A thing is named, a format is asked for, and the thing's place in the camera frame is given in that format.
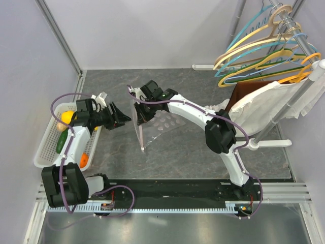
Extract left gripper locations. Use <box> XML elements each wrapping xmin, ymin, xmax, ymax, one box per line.
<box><xmin>90</xmin><ymin>102</ymin><xmax>131</xmax><ymax>131</ymax></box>

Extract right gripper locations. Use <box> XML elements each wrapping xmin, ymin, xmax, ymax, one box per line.
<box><xmin>135</xmin><ymin>98</ymin><xmax>157</xmax><ymax>125</ymax></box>

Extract clear zip top bag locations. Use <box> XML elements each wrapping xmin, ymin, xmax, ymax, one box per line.
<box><xmin>130</xmin><ymin>100</ymin><xmax>185</xmax><ymax>151</ymax></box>

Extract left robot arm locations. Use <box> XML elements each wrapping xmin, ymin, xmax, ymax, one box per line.
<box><xmin>41</xmin><ymin>98</ymin><xmax>132</xmax><ymax>213</ymax></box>

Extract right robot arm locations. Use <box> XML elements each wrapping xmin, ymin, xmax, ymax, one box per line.
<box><xmin>127</xmin><ymin>80</ymin><xmax>263</xmax><ymax>200</ymax></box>

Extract orange fruit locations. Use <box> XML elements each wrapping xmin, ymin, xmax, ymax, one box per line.
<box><xmin>79</xmin><ymin>153</ymin><xmax>89</xmax><ymax>168</ymax></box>

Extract yellow lemon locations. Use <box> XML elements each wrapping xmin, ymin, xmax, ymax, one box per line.
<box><xmin>61</xmin><ymin>110</ymin><xmax>75</xmax><ymax>125</ymax></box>

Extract green cucumber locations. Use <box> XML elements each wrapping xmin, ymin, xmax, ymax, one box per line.
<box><xmin>56</xmin><ymin>129</ymin><xmax>68</xmax><ymax>154</ymax></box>

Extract white plastic basket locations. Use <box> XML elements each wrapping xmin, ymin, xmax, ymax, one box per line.
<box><xmin>33</xmin><ymin>102</ymin><xmax>102</xmax><ymax>171</ymax></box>

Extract teal hanger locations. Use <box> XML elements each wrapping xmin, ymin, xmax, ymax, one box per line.
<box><xmin>215</xmin><ymin>3</ymin><xmax>291</xmax><ymax>77</ymax></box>

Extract brown box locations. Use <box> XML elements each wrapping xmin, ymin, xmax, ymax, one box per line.
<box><xmin>225</xmin><ymin>80</ymin><xmax>273</xmax><ymax>112</ymax></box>

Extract white cloth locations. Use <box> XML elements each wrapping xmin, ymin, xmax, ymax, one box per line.
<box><xmin>205</xmin><ymin>77</ymin><xmax>324</xmax><ymax>136</ymax></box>

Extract yellow hanger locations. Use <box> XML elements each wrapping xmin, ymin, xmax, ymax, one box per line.
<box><xmin>218</xmin><ymin>48</ymin><xmax>295</xmax><ymax>87</ymax></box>

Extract green hanger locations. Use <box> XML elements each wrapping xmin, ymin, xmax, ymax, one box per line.
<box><xmin>232</xmin><ymin>56</ymin><xmax>307</xmax><ymax>85</ymax></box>

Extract light blue hanger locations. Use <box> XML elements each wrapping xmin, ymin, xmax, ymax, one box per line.
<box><xmin>225</xmin><ymin>48</ymin><xmax>306</xmax><ymax>85</ymax></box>

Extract beige wooden hanger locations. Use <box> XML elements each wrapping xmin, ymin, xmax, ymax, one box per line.
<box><xmin>213</xmin><ymin>5</ymin><xmax>293</xmax><ymax>70</ymax></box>

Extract orange hanger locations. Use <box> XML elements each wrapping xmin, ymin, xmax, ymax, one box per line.
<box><xmin>278</xmin><ymin>52</ymin><xmax>321</xmax><ymax>84</ymax></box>

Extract white clothes rack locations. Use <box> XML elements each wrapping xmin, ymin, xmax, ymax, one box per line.
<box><xmin>192</xmin><ymin>1</ymin><xmax>324</xmax><ymax>150</ymax></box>

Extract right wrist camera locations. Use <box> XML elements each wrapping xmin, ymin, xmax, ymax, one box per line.
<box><xmin>129</xmin><ymin>87</ymin><xmax>144</xmax><ymax>99</ymax></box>

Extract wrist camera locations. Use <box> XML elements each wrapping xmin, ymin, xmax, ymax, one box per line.
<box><xmin>129</xmin><ymin>87</ymin><xmax>144</xmax><ymax>99</ymax></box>
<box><xmin>91</xmin><ymin>92</ymin><xmax>107</xmax><ymax>108</ymax></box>

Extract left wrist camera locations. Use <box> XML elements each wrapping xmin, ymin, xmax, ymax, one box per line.
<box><xmin>91</xmin><ymin>92</ymin><xmax>107</xmax><ymax>108</ymax></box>

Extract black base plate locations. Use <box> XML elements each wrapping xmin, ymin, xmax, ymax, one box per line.
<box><xmin>104</xmin><ymin>179</ymin><xmax>262</xmax><ymax>209</ymax></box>

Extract white cable duct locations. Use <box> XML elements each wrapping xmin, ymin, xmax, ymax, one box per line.
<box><xmin>47</xmin><ymin>200</ymin><xmax>259</xmax><ymax>214</ymax></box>

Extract aluminium frame post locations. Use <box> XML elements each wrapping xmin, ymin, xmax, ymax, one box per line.
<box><xmin>35</xmin><ymin>0</ymin><xmax>83</xmax><ymax>76</ymax></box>

